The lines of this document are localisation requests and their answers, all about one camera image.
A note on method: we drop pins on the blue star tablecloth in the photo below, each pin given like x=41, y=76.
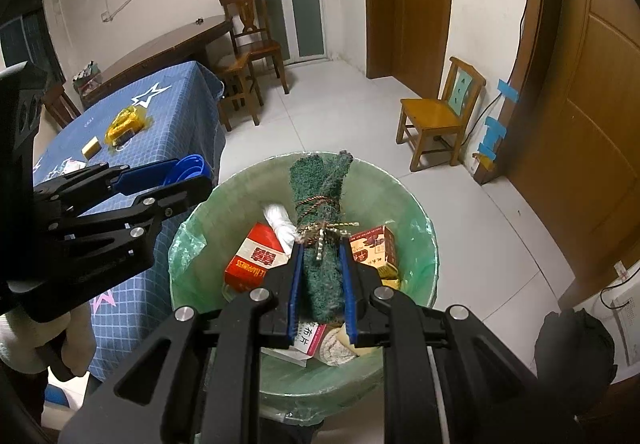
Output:
x=165, y=124

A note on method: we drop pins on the dark window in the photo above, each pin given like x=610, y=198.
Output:
x=25, y=39

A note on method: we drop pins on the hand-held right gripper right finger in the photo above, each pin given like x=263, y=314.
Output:
x=350, y=304

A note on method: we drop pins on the small wooden chair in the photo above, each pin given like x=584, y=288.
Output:
x=440, y=114

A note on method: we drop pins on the white appliance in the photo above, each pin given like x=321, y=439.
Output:
x=625, y=319

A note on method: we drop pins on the person's left hand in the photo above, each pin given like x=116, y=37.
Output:
x=25, y=344

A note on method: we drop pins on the blue plastic cap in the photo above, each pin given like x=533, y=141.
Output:
x=190, y=169

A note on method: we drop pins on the wooden dining chair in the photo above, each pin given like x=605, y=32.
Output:
x=252, y=34
x=60, y=107
x=235, y=72

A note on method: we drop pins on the black cloth bag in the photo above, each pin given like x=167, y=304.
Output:
x=575, y=349

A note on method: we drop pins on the blue tape strip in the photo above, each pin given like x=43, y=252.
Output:
x=507, y=90
x=495, y=129
x=487, y=150

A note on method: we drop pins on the large brown wooden door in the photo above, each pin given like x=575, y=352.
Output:
x=590, y=124

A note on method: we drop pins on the green-lined trash bin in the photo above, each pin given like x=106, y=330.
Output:
x=400, y=204

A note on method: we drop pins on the dark bin with red band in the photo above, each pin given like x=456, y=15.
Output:
x=86, y=74

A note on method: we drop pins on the orange carton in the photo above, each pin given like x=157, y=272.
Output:
x=372, y=249

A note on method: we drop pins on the yellow plastic bag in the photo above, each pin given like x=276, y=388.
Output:
x=125, y=124

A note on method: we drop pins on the white plastic wrap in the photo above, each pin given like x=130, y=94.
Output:
x=280, y=224

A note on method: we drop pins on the green scouring pad bundle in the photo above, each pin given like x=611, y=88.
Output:
x=320, y=224

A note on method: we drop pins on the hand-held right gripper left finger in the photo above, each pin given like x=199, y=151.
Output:
x=295, y=299

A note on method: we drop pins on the dark wooden dining table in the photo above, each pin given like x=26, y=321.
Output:
x=165, y=49

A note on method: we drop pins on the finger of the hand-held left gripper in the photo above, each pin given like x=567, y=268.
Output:
x=170, y=201
x=140, y=177

